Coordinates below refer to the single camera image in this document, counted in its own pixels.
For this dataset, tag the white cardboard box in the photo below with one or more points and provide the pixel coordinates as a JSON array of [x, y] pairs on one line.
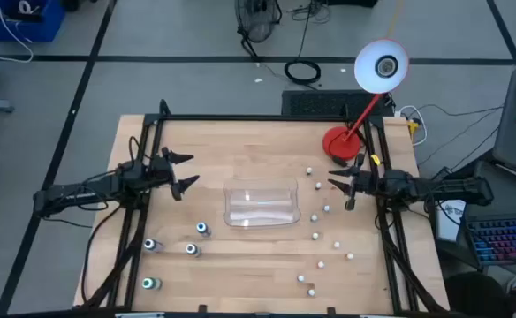
[[450, 218]]

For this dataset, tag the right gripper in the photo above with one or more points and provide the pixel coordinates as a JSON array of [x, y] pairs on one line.
[[366, 183]]

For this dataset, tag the black perforated box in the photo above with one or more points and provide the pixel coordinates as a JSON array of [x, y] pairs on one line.
[[311, 103]]

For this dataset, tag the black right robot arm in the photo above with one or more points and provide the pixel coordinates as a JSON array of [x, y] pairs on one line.
[[452, 187]]

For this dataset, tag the clear plastic bin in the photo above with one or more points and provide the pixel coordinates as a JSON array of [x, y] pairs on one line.
[[262, 203]]

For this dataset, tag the small brown dye bottle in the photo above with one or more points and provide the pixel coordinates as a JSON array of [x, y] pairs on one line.
[[309, 170]]

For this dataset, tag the black aluminium table frame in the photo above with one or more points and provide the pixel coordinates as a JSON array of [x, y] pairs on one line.
[[240, 118]]

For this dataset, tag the large blue-capped dye bottle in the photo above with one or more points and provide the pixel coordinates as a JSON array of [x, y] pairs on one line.
[[202, 228]]

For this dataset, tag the black floor fan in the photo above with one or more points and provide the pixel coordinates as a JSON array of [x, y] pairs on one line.
[[258, 24]]

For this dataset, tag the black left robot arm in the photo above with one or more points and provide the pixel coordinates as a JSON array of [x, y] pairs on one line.
[[77, 192]]

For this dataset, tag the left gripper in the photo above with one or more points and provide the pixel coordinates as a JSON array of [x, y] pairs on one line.
[[158, 171]]

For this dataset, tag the backlit computer keyboard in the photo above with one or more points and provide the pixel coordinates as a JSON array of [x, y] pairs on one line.
[[505, 240]]

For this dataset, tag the blue plastic crate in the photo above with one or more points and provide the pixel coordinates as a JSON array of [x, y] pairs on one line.
[[41, 26]]

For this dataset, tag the grey laptop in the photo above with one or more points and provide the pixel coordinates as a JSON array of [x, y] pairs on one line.
[[514, 132]]

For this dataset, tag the small dark green dye bottle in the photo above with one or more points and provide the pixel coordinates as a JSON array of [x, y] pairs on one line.
[[315, 236]]

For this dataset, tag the person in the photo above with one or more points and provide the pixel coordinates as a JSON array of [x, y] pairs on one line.
[[474, 296]]

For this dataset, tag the small maroon dye bottle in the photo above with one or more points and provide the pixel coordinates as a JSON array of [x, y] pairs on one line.
[[318, 185]]

